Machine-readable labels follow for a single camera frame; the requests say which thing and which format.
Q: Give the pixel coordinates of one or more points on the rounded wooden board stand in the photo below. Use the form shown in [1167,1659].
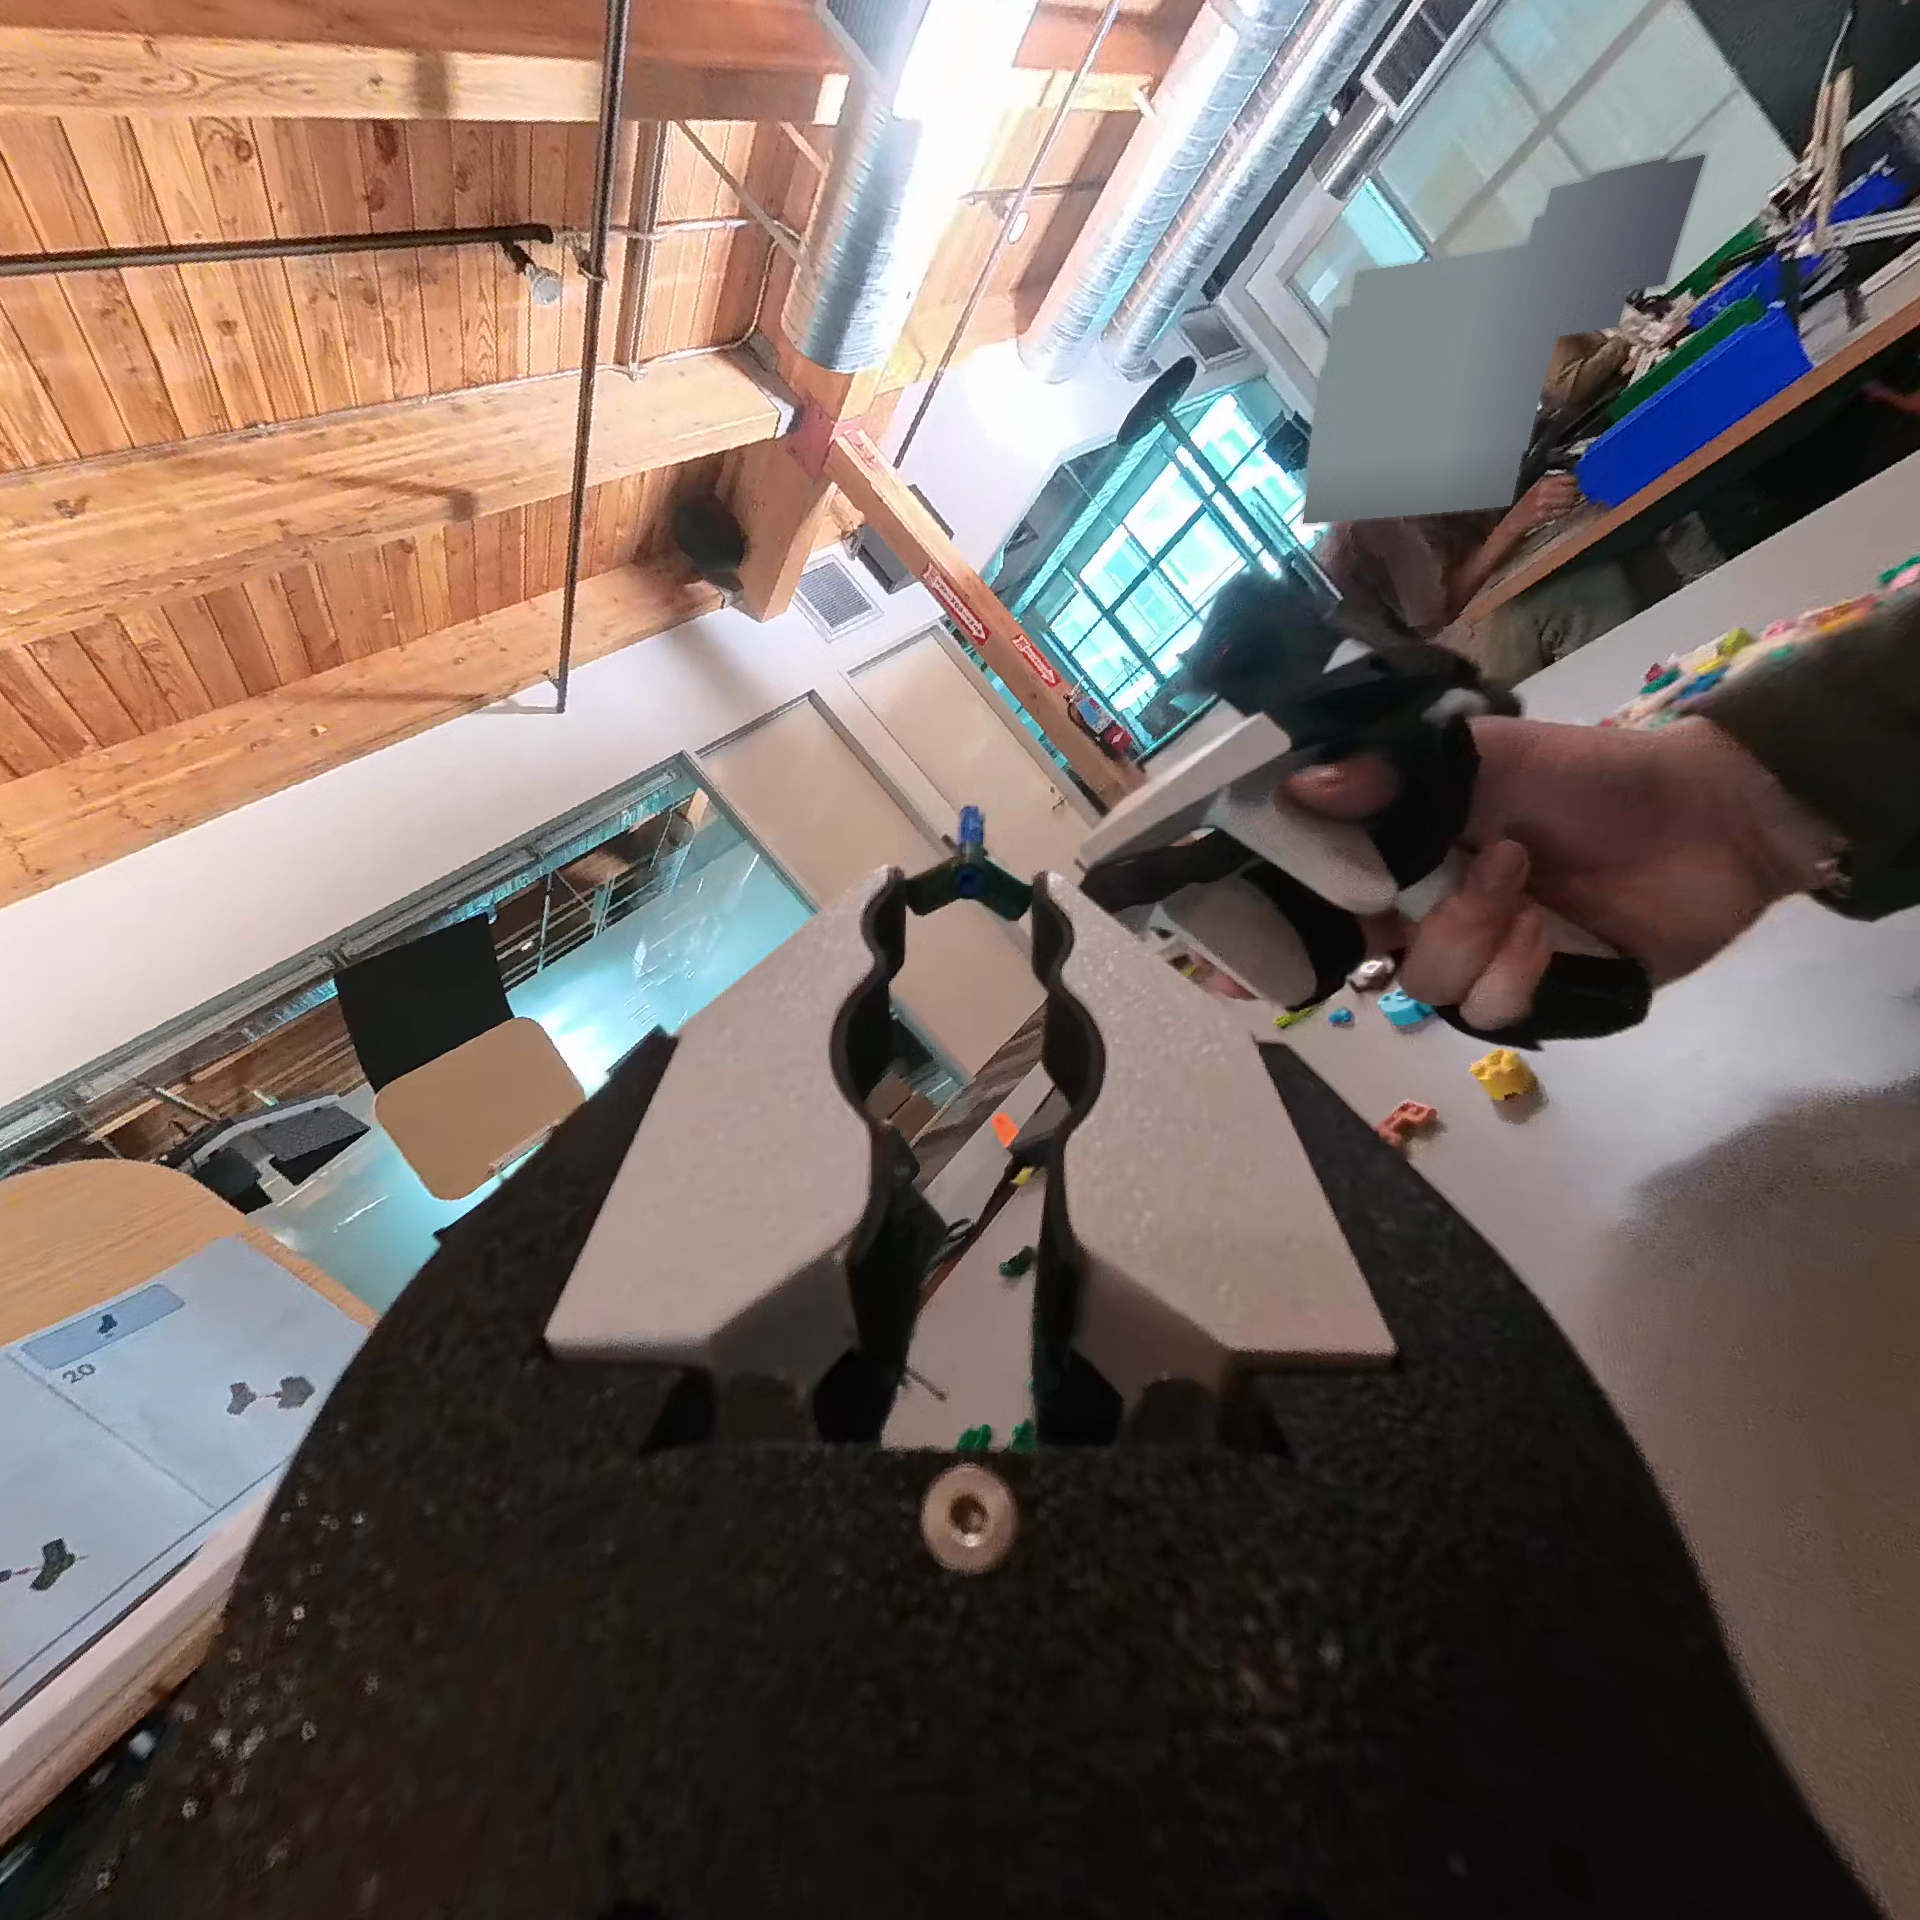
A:
[481,1102]

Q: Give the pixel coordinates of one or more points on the black rectangular panel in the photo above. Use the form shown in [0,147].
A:
[427,997]

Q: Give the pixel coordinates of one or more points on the instruction booklet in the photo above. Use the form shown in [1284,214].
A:
[135,1471]

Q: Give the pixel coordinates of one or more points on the yellow round brick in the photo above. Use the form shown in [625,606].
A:
[1506,1076]

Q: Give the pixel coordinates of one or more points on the white door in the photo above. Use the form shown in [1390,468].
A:
[796,826]
[975,734]

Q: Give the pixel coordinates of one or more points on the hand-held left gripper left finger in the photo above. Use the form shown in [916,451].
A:
[720,1201]

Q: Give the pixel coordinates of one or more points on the dark green connector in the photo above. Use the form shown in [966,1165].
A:
[975,889]

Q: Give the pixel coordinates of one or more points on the black ceiling speaker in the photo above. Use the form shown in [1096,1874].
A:
[708,543]

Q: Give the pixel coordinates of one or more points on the grey desk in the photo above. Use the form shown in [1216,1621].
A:
[1650,1349]

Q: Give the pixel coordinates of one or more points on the grid window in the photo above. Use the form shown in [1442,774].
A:
[1155,557]

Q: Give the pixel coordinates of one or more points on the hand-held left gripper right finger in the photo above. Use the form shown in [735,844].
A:
[1214,1201]

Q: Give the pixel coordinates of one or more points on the brown angled plate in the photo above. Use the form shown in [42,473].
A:
[1406,1123]

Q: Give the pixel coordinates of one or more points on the blue storage bin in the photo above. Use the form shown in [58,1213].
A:
[1695,412]

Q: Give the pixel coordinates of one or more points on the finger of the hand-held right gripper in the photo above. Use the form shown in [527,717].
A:
[1185,787]
[1224,939]

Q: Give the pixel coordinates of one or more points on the pile of colourful bricks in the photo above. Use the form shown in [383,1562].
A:
[1769,645]

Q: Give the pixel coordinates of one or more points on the silver air duct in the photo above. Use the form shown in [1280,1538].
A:
[1170,195]
[856,225]

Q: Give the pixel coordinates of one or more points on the person's right hand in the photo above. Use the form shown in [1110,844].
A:
[1622,839]

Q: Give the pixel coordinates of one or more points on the green storage bin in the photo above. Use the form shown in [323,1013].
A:
[1688,353]

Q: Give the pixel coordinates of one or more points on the wall air vent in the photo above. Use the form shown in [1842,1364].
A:
[834,596]

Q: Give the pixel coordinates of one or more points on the white frame rig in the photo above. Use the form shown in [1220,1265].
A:
[1823,165]

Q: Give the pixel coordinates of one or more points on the cyan brick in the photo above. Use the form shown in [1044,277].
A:
[1406,1010]

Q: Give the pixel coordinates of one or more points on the wooden booklet stand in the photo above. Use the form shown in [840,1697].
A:
[105,1223]

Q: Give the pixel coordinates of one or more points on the ceiling spotlight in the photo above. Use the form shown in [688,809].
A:
[536,273]

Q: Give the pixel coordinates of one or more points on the red beam sign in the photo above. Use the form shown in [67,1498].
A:
[956,598]
[1035,662]

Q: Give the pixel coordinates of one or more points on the black ceiling track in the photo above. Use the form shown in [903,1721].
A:
[270,251]

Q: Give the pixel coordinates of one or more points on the wood edged table with bins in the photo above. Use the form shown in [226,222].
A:
[1862,361]

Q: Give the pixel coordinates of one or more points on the black hanging rod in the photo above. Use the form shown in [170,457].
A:
[592,346]

